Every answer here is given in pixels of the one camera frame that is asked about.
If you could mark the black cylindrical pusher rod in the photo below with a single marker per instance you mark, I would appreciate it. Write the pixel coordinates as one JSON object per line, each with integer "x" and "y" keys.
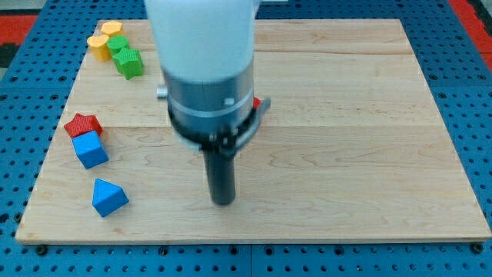
{"x": 220, "y": 174}

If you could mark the black clamp ring mount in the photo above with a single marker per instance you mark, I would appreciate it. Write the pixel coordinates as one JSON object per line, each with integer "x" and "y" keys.
{"x": 227, "y": 141}

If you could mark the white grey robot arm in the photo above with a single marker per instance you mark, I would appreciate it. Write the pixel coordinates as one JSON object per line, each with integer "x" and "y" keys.
{"x": 206, "y": 54}

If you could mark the red circle block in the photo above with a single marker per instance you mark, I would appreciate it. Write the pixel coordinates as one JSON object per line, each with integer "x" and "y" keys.
{"x": 256, "y": 102}

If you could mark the blue triangle block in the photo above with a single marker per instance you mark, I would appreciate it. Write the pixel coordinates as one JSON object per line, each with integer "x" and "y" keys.
{"x": 108, "y": 197}

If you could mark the green star block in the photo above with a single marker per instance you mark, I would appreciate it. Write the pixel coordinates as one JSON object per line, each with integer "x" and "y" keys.
{"x": 128, "y": 62}

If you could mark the wooden board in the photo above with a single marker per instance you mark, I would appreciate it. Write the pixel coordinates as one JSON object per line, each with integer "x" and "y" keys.
{"x": 353, "y": 150}

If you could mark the blue cube block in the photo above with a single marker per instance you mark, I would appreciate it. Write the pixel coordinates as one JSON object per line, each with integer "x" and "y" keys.
{"x": 89, "y": 149}

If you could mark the red star block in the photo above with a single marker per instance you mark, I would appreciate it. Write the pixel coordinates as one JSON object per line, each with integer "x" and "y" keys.
{"x": 82, "y": 124}

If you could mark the green cylinder block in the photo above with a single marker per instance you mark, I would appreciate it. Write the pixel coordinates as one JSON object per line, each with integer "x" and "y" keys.
{"x": 116, "y": 43}

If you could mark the yellow heart block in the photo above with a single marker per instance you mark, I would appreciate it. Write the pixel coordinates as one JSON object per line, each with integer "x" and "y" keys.
{"x": 99, "y": 48}

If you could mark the yellow hexagon block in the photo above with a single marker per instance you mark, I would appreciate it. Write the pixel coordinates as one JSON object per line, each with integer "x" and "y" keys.
{"x": 112, "y": 28}

